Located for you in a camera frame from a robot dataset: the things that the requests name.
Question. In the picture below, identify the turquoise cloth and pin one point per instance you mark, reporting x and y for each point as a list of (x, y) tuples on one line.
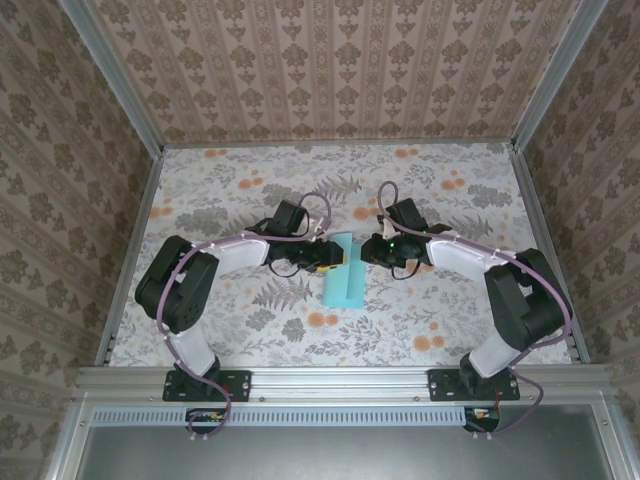
[(342, 295)]

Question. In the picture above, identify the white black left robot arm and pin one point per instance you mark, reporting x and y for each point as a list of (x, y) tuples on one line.
[(235, 255)]

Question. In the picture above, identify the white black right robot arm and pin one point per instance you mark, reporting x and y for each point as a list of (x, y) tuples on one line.
[(455, 255)]

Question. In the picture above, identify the grey metal sheet panel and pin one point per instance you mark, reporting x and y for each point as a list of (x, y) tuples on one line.
[(340, 455)]

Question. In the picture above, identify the thin aluminium table rail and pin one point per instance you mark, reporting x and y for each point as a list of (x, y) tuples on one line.
[(340, 145)]

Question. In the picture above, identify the wide aluminium base rail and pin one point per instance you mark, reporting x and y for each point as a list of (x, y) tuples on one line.
[(340, 382)]

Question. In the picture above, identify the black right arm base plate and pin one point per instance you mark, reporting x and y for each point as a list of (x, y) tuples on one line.
[(440, 385)]

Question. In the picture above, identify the aluminium table side rail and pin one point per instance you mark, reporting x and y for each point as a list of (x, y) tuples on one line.
[(131, 250), (547, 250)]

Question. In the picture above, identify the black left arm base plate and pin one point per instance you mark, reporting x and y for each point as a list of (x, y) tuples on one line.
[(240, 385)]

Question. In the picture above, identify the aluminium frame post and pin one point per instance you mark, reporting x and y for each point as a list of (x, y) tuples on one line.
[(114, 75), (555, 75)]

